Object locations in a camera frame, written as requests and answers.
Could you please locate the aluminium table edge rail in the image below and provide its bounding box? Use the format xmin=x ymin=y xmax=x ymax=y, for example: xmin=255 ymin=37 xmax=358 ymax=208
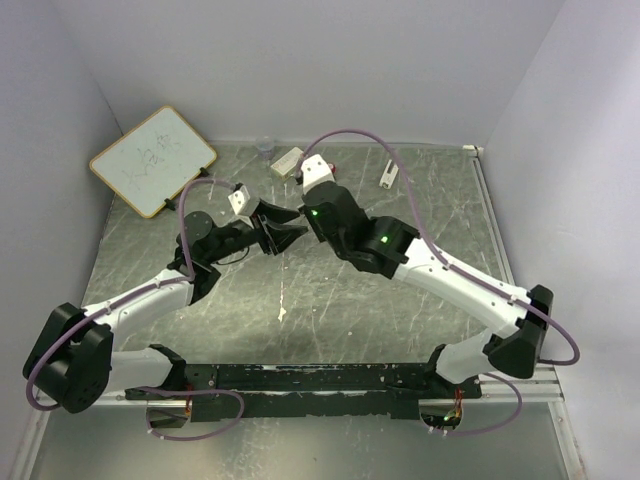
xmin=469 ymin=149 xmax=586 ymax=480

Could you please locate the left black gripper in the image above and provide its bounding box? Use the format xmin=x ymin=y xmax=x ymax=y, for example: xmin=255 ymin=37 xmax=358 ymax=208
xmin=206 ymin=198 xmax=309 ymax=264

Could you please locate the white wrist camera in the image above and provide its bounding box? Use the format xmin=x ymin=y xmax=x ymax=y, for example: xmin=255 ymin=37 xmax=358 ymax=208
xmin=228 ymin=183 xmax=260 ymax=217
xmin=301 ymin=154 xmax=335 ymax=194

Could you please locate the clear plastic cup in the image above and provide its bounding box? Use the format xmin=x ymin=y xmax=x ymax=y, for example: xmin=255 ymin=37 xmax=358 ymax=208
xmin=255 ymin=136 xmax=275 ymax=161

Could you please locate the white cardboard box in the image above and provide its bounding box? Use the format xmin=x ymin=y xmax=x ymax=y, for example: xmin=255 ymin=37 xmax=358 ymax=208
xmin=270 ymin=147 xmax=303 ymax=180

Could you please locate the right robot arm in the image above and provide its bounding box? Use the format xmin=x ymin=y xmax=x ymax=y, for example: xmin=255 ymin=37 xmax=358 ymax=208
xmin=300 ymin=181 xmax=553 ymax=398

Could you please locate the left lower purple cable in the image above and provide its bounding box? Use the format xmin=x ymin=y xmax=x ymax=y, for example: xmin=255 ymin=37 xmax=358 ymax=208
xmin=134 ymin=387 xmax=246 ymax=442

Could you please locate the white plastic clip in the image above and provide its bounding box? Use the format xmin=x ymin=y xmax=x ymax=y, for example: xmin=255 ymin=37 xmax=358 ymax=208
xmin=379 ymin=159 xmax=399 ymax=190

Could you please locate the white corner bracket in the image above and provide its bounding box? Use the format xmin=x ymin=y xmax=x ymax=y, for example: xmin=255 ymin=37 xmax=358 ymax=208
xmin=463 ymin=144 xmax=484 ymax=155

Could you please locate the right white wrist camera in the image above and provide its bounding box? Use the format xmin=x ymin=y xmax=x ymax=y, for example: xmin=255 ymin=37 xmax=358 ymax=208
xmin=301 ymin=154 xmax=335 ymax=194

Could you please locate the small whiteboard wooden frame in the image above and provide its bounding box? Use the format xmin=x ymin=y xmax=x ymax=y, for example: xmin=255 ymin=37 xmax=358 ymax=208
xmin=89 ymin=106 xmax=217 ymax=218

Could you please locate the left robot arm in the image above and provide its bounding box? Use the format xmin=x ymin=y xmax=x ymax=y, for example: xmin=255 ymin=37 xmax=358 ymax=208
xmin=23 ymin=201 xmax=308 ymax=413

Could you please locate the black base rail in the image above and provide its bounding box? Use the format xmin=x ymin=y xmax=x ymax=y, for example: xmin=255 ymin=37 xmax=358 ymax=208
xmin=124 ymin=362 xmax=484 ymax=424

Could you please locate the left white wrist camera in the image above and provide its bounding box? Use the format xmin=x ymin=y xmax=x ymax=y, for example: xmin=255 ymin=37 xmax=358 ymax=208
xmin=228 ymin=183 xmax=260 ymax=217

